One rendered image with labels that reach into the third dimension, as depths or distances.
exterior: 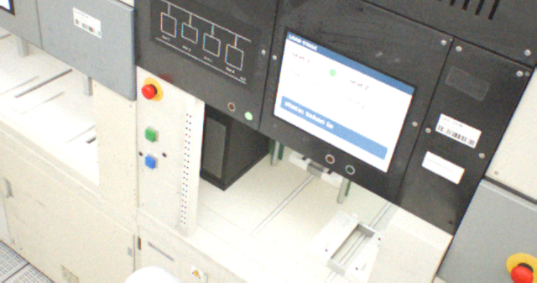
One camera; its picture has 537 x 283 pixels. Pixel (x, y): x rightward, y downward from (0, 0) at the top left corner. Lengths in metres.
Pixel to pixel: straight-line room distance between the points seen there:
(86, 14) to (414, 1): 0.90
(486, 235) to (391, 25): 0.44
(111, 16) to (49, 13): 0.25
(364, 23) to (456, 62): 0.18
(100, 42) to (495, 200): 1.04
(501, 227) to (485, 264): 0.10
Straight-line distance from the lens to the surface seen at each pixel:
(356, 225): 1.94
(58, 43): 1.81
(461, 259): 1.30
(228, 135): 1.85
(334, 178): 2.07
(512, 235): 1.22
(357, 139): 1.25
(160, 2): 1.44
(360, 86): 1.19
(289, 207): 1.98
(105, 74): 1.69
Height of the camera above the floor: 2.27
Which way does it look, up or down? 38 degrees down
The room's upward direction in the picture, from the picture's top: 9 degrees clockwise
